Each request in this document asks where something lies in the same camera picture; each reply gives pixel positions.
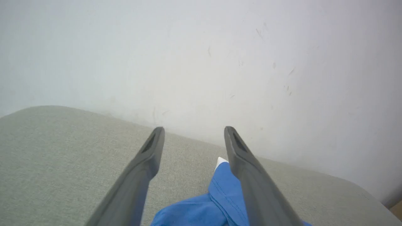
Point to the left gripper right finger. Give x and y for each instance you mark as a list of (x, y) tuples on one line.
[(257, 194)]

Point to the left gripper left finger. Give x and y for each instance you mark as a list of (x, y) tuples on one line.
[(132, 191)]

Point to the blue and white shorts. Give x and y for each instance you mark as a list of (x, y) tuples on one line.
[(194, 213)]

